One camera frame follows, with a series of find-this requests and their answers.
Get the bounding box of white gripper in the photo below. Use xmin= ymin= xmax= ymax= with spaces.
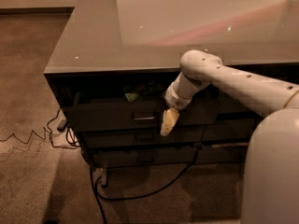
xmin=160 ymin=85 xmax=191 ymax=136

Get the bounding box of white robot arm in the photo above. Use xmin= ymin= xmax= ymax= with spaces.
xmin=161 ymin=50 xmax=299 ymax=224

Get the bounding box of dark grey drawer cabinet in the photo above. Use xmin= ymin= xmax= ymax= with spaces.
xmin=45 ymin=0 xmax=299 ymax=167

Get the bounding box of green snack bag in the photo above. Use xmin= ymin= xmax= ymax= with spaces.
xmin=125 ymin=92 xmax=140 ymax=102

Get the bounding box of thick black cable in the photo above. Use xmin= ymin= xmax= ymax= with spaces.
xmin=89 ymin=152 xmax=199 ymax=224

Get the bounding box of thin black zigzag cable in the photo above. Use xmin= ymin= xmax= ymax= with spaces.
xmin=0 ymin=108 xmax=78 ymax=150

